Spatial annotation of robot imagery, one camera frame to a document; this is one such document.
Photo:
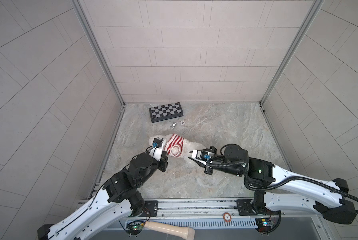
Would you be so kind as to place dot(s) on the right green circuit board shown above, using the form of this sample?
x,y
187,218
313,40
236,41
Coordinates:
x,y
263,224

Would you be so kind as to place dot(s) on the white teddy bear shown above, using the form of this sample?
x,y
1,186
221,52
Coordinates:
x,y
188,145

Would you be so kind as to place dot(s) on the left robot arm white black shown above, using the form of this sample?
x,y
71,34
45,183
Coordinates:
x,y
117,198

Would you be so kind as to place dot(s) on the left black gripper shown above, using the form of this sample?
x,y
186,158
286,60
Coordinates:
x,y
162,163

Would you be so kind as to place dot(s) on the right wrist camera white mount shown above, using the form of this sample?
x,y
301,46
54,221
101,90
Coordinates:
x,y
201,157

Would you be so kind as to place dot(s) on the beige wooden handle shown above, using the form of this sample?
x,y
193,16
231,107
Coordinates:
x,y
185,233

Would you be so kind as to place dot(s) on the folded black white chessboard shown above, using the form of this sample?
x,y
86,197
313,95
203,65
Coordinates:
x,y
166,112

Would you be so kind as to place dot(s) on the red white striped knit sweater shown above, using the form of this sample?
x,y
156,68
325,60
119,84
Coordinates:
x,y
174,147

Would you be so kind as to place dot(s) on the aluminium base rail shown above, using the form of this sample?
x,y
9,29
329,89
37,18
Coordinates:
x,y
197,207

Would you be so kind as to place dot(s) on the round red white sticker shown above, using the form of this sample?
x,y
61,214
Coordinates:
x,y
227,217

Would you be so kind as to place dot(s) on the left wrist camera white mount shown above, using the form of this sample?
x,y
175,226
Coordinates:
x,y
157,148

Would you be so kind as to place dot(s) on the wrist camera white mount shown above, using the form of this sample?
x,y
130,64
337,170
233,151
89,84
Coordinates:
x,y
157,148
201,157

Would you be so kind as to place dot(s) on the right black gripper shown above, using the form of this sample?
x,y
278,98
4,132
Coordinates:
x,y
208,170

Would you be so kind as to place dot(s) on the left green circuit board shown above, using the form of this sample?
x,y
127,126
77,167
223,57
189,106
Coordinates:
x,y
135,227

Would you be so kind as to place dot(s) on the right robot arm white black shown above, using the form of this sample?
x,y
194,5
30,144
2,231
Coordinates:
x,y
277,189

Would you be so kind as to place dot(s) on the green circuit board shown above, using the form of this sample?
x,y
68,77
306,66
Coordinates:
x,y
263,224
135,227

